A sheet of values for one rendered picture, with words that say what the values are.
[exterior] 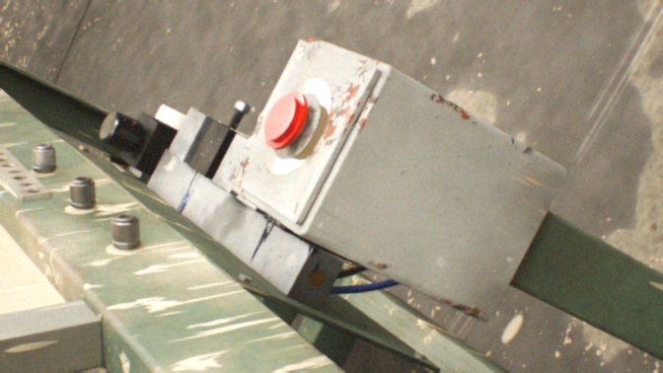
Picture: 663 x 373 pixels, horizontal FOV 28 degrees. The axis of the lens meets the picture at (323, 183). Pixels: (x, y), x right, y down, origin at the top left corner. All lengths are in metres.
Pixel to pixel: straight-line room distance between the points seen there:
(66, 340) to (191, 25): 2.45
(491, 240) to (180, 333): 0.26
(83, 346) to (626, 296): 0.42
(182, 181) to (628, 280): 0.57
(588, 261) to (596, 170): 1.07
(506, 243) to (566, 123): 1.25
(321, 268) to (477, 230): 0.31
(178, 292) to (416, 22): 1.58
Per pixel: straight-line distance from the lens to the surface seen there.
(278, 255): 1.18
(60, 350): 1.06
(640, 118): 2.03
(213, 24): 3.34
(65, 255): 1.17
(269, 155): 0.87
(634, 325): 1.03
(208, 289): 1.07
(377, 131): 0.81
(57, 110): 3.06
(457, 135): 0.84
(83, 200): 1.28
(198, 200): 1.35
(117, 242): 1.17
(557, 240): 0.95
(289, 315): 2.30
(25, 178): 1.39
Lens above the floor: 1.34
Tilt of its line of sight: 31 degrees down
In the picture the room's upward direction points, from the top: 63 degrees counter-clockwise
